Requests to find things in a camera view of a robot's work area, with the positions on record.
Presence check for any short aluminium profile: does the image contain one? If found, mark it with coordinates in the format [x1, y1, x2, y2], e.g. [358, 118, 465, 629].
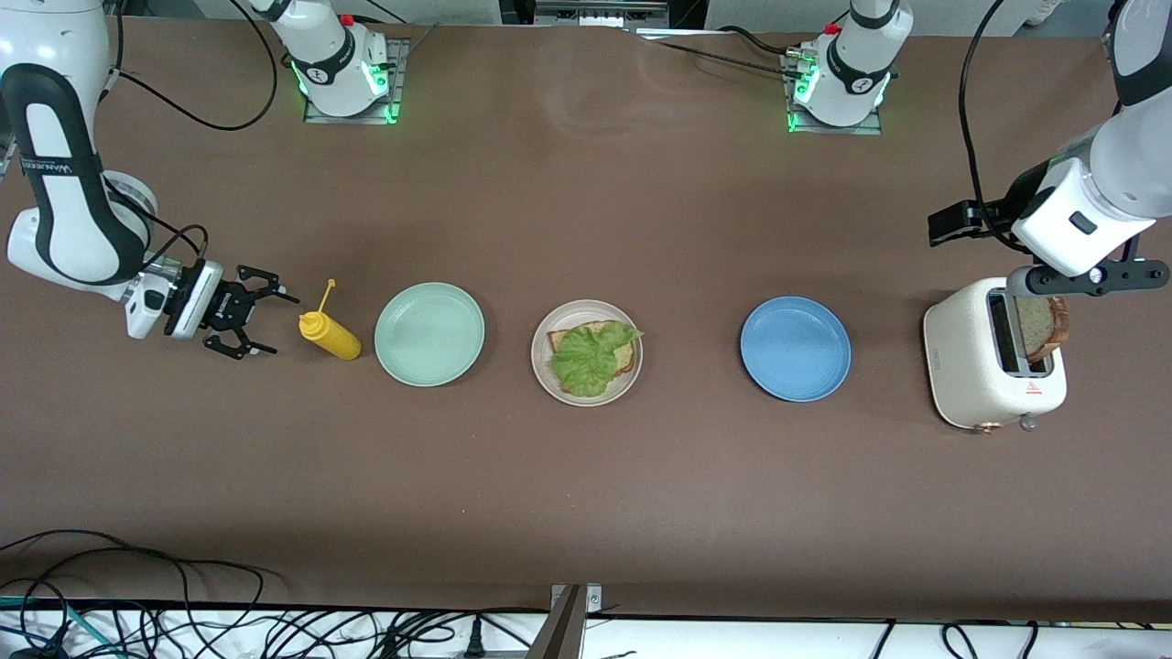
[1106, 0, 1172, 61]

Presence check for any long black looped cable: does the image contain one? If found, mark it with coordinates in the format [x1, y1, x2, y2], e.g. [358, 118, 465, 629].
[0, 529, 268, 610]

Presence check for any yellow mustard squeeze bottle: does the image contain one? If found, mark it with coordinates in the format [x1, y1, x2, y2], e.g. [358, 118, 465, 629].
[298, 279, 363, 362]

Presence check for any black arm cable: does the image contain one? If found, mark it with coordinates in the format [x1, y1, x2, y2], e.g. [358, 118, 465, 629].
[101, 0, 278, 271]
[957, 0, 1019, 254]

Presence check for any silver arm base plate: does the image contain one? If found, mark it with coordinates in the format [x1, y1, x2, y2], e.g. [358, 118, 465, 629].
[304, 38, 404, 125]
[783, 50, 884, 136]

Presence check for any blue plate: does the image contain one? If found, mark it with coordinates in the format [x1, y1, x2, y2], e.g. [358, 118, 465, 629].
[740, 295, 852, 403]

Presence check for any black base supply cable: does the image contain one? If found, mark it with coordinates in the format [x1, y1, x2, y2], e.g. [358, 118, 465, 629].
[641, 26, 807, 81]

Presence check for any white two-slot toaster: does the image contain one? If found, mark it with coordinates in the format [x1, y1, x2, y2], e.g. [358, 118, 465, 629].
[923, 277, 1069, 433]

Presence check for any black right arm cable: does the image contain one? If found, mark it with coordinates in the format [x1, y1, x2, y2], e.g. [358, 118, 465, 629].
[101, 0, 278, 271]

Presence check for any brown toasted bread slice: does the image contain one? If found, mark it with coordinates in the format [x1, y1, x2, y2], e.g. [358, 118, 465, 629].
[548, 320, 640, 378]
[1016, 295, 1070, 364]

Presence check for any mint green plate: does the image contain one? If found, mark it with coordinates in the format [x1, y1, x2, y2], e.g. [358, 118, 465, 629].
[374, 282, 486, 388]

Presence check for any dark equipment rack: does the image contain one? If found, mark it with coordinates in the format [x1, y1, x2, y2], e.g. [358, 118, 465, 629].
[499, 0, 708, 30]

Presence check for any teal cable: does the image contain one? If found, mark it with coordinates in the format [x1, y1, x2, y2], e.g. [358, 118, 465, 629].
[0, 595, 125, 659]

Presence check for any green lettuce leaf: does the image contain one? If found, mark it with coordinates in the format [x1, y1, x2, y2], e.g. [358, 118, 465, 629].
[549, 320, 646, 398]

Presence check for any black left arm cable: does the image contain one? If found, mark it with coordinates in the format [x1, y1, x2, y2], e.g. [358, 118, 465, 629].
[957, 0, 1019, 254]

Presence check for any beige plate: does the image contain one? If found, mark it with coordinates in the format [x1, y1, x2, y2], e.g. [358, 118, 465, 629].
[530, 299, 644, 407]

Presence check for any grey metal beam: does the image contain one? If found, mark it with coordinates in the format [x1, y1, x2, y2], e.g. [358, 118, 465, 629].
[526, 586, 587, 659]

